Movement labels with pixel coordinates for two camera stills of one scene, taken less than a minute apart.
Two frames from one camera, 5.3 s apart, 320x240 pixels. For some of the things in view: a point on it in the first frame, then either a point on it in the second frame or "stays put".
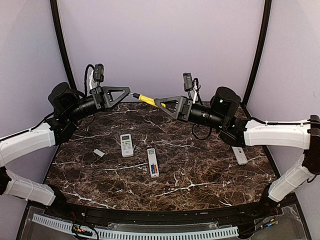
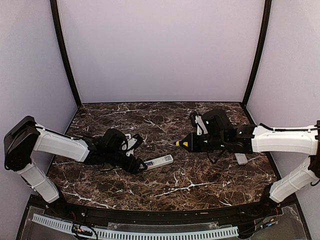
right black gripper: (188, 103) → (192, 146)
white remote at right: (239, 155) stays put
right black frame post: (267, 14) stays put
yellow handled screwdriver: (148, 99) → (185, 143)
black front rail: (234, 214) stays put
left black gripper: (99, 93) → (136, 162)
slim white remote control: (153, 160) → (159, 162)
